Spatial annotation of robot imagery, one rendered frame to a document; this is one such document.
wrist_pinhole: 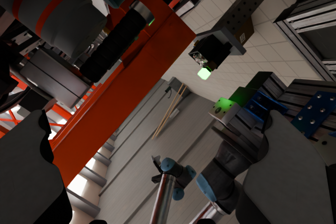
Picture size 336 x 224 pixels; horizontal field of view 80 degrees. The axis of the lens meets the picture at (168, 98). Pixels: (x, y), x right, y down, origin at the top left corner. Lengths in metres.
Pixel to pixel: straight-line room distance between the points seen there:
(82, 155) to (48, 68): 0.77
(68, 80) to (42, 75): 0.04
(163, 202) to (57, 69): 0.87
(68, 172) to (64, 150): 0.11
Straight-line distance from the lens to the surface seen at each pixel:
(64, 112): 6.89
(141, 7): 0.35
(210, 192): 0.91
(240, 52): 1.05
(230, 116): 0.80
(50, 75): 0.35
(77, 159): 1.09
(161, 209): 1.09
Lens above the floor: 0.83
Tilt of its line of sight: level
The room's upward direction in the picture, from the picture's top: 139 degrees counter-clockwise
